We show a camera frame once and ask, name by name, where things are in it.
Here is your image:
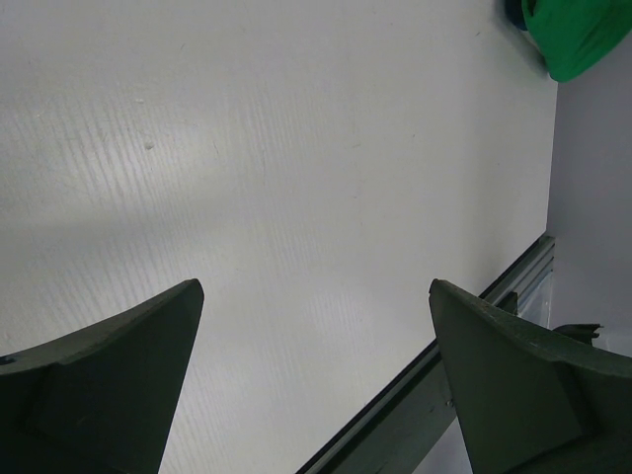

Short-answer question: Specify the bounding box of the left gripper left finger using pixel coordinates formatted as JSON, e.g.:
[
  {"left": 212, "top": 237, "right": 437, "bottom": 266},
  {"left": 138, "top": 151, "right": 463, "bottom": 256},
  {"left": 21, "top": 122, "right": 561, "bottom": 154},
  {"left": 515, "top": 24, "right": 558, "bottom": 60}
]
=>
[{"left": 1, "top": 278, "right": 203, "bottom": 473}]

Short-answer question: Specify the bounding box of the green t shirt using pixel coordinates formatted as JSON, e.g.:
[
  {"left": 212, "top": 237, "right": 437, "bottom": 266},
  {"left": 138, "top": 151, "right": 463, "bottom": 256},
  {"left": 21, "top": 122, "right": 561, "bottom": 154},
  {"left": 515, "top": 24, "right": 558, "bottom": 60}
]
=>
[{"left": 521, "top": 0, "right": 631, "bottom": 83}]

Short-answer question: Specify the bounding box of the aluminium extrusion rail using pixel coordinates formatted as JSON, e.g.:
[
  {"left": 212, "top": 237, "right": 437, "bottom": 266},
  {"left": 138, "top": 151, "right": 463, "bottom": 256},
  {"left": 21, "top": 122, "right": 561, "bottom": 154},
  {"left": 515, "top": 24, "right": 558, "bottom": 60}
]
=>
[{"left": 480, "top": 235, "right": 555, "bottom": 316}]

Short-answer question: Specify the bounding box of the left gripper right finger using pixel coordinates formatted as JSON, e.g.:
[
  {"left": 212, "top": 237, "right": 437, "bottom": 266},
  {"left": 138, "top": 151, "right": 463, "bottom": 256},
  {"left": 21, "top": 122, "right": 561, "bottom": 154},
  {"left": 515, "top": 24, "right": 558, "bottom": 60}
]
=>
[{"left": 430, "top": 279, "right": 631, "bottom": 473}]

